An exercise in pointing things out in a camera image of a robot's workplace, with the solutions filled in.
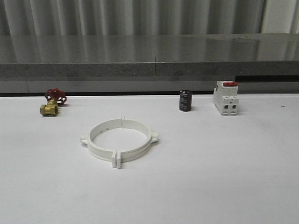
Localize white red circuit breaker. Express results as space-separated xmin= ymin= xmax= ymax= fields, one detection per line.
xmin=213 ymin=81 xmax=239 ymax=116

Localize grey stone counter ledge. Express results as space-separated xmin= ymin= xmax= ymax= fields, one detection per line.
xmin=0 ymin=34 xmax=299 ymax=96

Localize white half pipe clamp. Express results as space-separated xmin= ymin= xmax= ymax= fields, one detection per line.
xmin=114 ymin=117 xmax=159 ymax=168
xmin=80 ymin=116 xmax=123 ymax=168

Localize brass valve red handwheel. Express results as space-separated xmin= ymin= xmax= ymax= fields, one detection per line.
xmin=40 ymin=88 xmax=67 ymax=116

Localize black cylindrical capacitor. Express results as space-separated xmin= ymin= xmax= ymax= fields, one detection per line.
xmin=179 ymin=90 xmax=192 ymax=112

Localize grey pleated curtain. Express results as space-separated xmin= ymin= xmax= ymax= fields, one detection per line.
xmin=0 ymin=0 xmax=299 ymax=36

